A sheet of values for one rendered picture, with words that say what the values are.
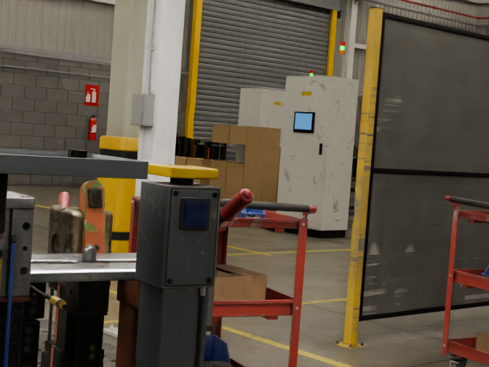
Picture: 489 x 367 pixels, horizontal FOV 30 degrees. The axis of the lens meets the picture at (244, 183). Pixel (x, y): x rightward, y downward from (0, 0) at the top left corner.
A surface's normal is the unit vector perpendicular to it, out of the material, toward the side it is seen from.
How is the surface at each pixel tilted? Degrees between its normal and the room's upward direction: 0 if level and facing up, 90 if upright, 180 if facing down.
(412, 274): 87
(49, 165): 90
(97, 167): 90
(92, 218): 78
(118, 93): 90
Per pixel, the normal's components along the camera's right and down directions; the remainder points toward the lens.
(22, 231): 0.54, 0.08
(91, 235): 0.54, -0.13
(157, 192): -0.84, -0.04
